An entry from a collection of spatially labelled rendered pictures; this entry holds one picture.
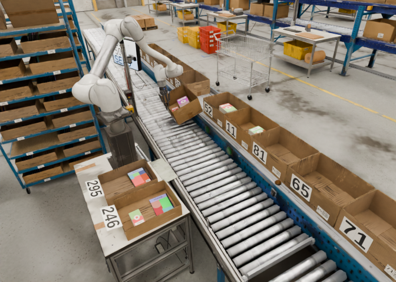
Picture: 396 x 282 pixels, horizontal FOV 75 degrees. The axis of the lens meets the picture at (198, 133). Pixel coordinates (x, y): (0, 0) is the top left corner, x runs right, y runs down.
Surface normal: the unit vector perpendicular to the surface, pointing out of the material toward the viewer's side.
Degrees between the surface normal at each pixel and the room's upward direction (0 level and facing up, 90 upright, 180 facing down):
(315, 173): 1
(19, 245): 0
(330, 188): 0
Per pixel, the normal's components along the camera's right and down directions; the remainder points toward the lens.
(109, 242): -0.04, -0.84
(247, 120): 0.44, 0.47
